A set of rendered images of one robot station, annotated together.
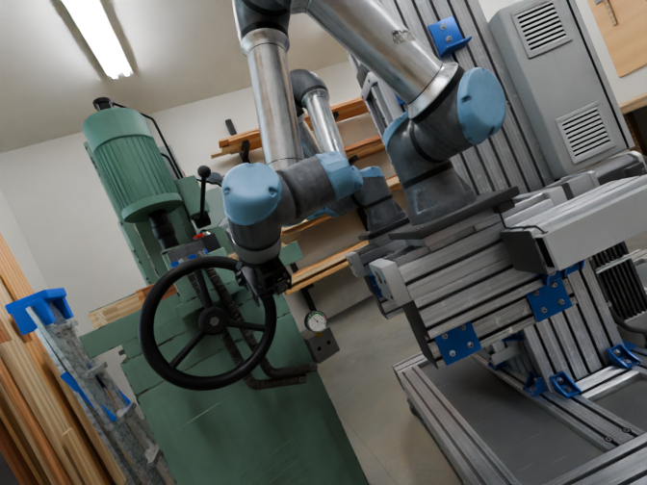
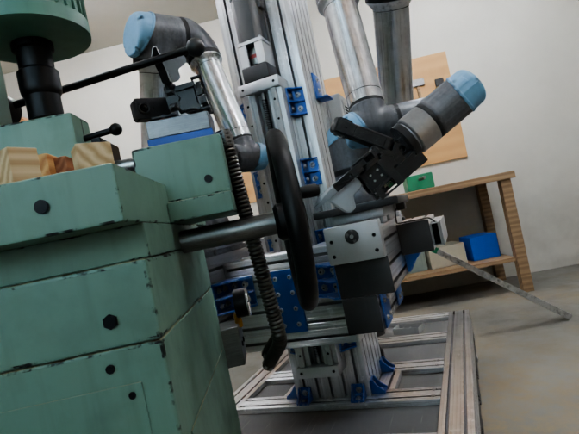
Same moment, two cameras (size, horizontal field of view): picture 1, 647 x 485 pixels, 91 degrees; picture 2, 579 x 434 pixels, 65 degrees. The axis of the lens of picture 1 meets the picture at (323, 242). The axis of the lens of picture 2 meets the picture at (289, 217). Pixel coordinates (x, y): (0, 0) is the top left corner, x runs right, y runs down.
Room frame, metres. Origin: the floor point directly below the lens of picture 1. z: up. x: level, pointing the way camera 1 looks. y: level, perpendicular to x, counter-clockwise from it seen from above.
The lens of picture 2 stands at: (0.41, 0.96, 0.80)
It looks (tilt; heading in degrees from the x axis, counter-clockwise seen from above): 1 degrees up; 293
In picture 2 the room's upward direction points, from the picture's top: 12 degrees counter-clockwise
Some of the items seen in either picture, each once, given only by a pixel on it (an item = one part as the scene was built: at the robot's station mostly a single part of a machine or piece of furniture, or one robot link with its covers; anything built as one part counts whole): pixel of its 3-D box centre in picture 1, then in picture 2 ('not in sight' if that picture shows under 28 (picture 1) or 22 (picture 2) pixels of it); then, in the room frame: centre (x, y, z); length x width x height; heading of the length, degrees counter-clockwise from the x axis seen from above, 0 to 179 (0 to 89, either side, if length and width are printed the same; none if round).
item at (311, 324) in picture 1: (316, 323); (240, 306); (0.93, 0.12, 0.65); 0.06 x 0.04 x 0.08; 116
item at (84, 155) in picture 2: (109, 316); (93, 161); (0.81, 0.57, 0.92); 0.04 x 0.03 x 0.04; 57
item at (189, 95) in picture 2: not in sight; (189, 103); (0.95, 0.12, 1.10); 0.12 x 0.09 x 0.08; 116
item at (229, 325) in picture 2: (317, 342); (215, 346); (1.00, 0.15, 0.58); 0.12 x 0.08 x 0.08; 26
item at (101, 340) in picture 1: (206, 292); (143, 213); (0.93, 0.37, 0.87); 0.61 x 0.30 x 0.06; 116
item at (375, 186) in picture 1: (369, 185); not in sight; (1.23, -0.25, 0.98); 0.13 x 0.12 x 0.14; 64
